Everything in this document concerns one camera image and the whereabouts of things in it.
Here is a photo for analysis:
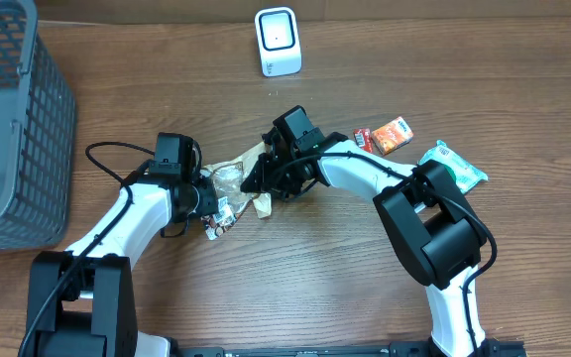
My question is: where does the beige snack bag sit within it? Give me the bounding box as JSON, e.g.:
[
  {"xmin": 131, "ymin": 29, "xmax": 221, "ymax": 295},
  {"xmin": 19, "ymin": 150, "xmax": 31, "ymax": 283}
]
[{"xmin": 200, "ymin": 142, "xmax": 272, "ymax": 240}]

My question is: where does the red stick packet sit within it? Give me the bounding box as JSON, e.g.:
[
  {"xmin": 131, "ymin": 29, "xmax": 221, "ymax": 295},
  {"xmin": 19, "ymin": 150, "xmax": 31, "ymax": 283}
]
[{"xmin": 353, "ymin": 128, "xmax": 373, "ymax": 154}]

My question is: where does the orange tissue pack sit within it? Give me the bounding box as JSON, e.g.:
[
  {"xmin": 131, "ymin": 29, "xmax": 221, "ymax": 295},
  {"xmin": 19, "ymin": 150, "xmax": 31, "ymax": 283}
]
[{"xmin": 372, "ymin": 116, "xmax": 413, "ymax": 156}]

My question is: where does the teal snack packet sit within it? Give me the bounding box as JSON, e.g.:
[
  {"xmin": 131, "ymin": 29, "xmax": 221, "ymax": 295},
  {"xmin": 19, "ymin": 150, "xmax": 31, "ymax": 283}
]
[{"xmin": 418, "ymin": 140, "xmax": 489, "ymax": 194}]

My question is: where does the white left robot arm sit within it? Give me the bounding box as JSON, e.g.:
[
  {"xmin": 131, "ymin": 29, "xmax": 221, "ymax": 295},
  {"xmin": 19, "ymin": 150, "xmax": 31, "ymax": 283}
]
[{"xmin": 19, "ymin": 133, "xmax": 218, "ymax": 356}]

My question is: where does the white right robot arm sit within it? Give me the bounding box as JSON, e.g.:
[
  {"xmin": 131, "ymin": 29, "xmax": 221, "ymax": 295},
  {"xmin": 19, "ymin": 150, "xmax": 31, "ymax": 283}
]
[{"xmin": 241, "ymin": 106, "xmax": 495, "ymax": 356}]

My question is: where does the white barcode scanner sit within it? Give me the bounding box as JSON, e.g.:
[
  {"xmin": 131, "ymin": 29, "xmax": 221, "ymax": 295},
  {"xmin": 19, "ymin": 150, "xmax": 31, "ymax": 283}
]
[{"xmin": 254, "ymin": 6, "xmax": 302, "ymax": 77}]

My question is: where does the grey plastic mesh basket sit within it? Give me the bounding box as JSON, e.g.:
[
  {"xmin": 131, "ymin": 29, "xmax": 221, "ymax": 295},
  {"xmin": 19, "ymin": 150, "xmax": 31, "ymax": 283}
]
[{"xmin": 0, "ymin": 0, "xmax": 77, "ymax": 250}]

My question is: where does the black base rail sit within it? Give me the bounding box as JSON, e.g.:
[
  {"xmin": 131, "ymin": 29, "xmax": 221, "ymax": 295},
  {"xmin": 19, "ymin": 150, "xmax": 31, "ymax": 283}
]
[{"xmin": 170, "ymin": 338, "xmax": 527, "ymax": 357}]

